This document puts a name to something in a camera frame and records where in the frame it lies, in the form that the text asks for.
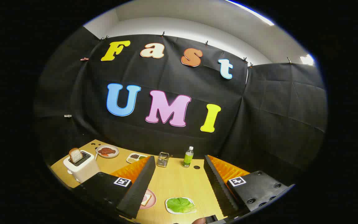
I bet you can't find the metal wire holder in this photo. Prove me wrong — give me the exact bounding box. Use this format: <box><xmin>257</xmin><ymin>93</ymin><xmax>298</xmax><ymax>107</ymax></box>
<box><xmin>157</xmin><ymin>152</ymin><xmax>170</xmax><ymax>168</ymax></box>

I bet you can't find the brown cooked meat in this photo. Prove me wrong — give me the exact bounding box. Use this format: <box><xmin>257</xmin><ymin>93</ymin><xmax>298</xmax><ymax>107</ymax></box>
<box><xmin>98</xmin><ymin>147</ymin><xmax>117</xmax><ymax>156</ymax></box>

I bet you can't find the pink plate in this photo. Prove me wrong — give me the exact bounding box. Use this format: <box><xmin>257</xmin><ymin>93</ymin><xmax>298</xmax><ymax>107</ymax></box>
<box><xmin>140</xmin><ymin>189</ymin><xmax>157</xmax><ymax>209</ymax></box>

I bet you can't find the white divided dish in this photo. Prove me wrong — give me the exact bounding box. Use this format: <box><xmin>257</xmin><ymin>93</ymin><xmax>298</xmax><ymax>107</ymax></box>
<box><xmin>126</xmin><ymin>153</ymin><xmax>148</xmax><ymax>164</ymax></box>

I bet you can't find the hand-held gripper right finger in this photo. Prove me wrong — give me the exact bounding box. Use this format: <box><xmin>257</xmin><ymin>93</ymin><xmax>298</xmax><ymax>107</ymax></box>
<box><xmin>203</xmin><ymin>155</ymin><xmax>295</xmax><ymax>218</ymax></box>

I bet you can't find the white toaster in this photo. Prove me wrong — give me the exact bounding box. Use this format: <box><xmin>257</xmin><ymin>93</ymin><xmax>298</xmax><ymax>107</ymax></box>
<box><xmin>63</xmin><ymin>150</ymin><xmax>101</xmax><ymax>183</ymax></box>

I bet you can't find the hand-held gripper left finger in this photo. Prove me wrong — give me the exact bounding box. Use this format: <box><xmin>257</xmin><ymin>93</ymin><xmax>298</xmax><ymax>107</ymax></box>
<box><xmin>72</xmin><ymin>156</ymin><xmax>156</xmax><ymax>219</ymax></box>

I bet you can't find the green label plastic bottle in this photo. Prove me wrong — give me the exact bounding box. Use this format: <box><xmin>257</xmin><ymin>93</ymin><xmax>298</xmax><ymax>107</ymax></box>
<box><xmin>182</xmin><ymin>146</ymin><xmax>194</xmax><ymax>168</ymax></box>

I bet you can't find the green lettuce leaf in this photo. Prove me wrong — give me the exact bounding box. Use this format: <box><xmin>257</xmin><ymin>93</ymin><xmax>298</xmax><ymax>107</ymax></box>
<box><xmin>167</xmin><ymin>197</ymin><xmax>195</xmax><ymax>213</ymax></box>

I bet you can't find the toasted bread slice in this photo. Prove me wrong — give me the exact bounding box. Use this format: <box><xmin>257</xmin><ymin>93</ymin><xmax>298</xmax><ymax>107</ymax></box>
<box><xmin>69</xmin><ymin>148</ymin><xmax>83</xmax><ymax>164</ymax></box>

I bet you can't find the round plate with meat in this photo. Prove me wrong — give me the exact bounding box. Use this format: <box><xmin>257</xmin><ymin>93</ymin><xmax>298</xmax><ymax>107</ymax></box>
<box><xmin>96</xmin><ymin>145</ymin><xmax>120</xmax><ymax>159</ymax></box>

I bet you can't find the white plate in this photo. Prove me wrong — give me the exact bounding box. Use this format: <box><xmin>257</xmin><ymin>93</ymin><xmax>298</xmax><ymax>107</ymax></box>
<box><xmin>165</xmin><ymin>197</ymin><xmax>197</xmax><ymax>215</ymax></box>

